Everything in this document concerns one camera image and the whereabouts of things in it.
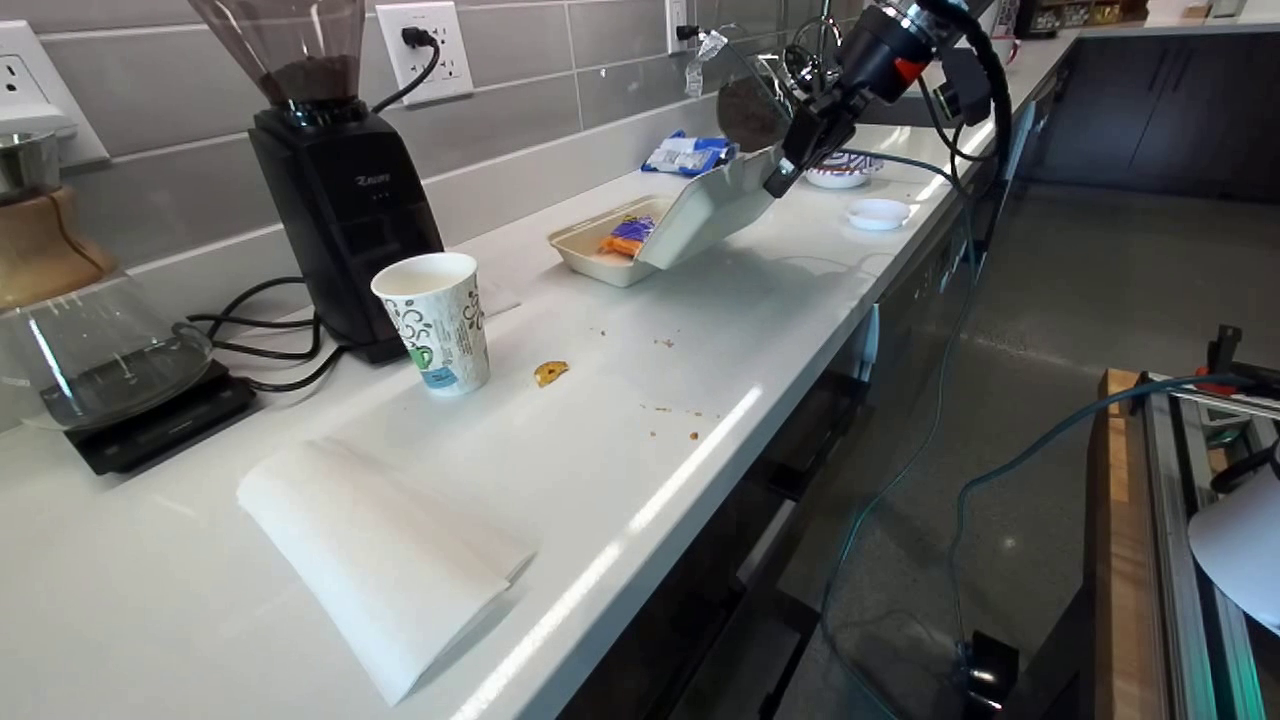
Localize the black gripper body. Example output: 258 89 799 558
777 90 865 170

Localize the white foam clamshell food pack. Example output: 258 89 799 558
550 145 785 290

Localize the blue striped small bowl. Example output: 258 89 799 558
804 149 888 192

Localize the dark round kettle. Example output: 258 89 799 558
718 63 804 154

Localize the white round plastic lid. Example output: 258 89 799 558
845 197 919 231

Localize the blue snack packet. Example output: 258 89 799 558
642 129 742 179

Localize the orange snack packet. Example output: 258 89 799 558
596 215 661 264

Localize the dark counter cabinet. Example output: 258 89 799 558
556 77 1072 720

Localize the dark tall cabinet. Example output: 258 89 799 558
1034 30 1280 209

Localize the patterned paper cup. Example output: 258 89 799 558
368 246 494 405

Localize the black coffee grinder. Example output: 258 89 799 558
185 0 448 368

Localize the black clamp equipment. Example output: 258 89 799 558
1205 321 1280 405

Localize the black box on floor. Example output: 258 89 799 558
960 632 1024 720

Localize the white paper sheet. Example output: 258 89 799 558
1183 463 1280 635

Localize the black coffee scale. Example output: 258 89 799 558
58 361 259 478

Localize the glass coffee carafe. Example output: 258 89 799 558
0 270 218 433

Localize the wooden pour-over dripper stand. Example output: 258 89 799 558
0 123 114 310

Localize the black cable on counter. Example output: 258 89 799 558
851 138 970 205

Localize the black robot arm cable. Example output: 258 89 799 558
916 0 1020 251

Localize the white wall outlet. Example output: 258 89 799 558
0 14 114 170
373 0 475 113

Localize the blue cable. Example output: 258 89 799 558
812 377 1205 672

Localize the black plug with cord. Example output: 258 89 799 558
368 19 446 119

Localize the aluminium frame rail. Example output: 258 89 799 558
1144 382 1273 720

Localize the black coiled power cord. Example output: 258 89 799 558
185 270 351 395

